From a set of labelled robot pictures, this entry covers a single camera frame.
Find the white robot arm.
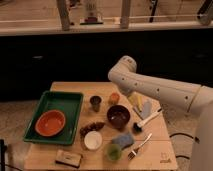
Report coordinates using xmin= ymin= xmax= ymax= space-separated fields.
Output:
xmin=108 ymin=56 xmax=213 ymax=171

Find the small metal cup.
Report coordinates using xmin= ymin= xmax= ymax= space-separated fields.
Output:
xmin=90 ymin=96 xmax=102 ymax=112

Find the white paper cup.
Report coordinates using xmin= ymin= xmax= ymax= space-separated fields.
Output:
xmin=84 ymin=131 xmax=102 ymax=150

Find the green plastic cup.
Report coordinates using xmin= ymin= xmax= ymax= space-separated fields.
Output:
xmin=105 ymin=144 xmax=122 ymax=162

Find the dark purple bowl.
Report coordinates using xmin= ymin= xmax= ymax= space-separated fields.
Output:
xmin=107 ymin=105 xmax=130 ymax=129

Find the yellow banana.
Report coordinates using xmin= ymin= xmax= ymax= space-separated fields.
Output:
xmin=134 ymin=95 xmax=143 ymax=112

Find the brown grape bunch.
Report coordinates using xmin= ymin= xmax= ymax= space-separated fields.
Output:
xmin=80 ymin=122 xmax=105 ymax=137

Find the green plastic tray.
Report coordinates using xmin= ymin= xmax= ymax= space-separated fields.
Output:
xmin=23 ymin=91 xmax=83 ymax=145

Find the grey cloth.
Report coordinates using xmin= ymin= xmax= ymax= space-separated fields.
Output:
xmin=133 ymin=100 xmax=152 ymax=120

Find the black white dish brush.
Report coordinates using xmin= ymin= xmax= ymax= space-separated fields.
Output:
xmin=133 ymin=109 xmax=162 ymax=133

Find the orange bowl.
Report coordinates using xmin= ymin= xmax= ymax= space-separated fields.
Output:
xmin=35 ymin=110 xmax=66 ymax=137

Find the wooden block eraser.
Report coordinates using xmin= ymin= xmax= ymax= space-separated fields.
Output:
xmin=55 ymin=150 xmax=82 ymax=168

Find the black cable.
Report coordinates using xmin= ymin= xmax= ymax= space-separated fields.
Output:
xmin=169 ymin=132 xmax=196 ymax=159

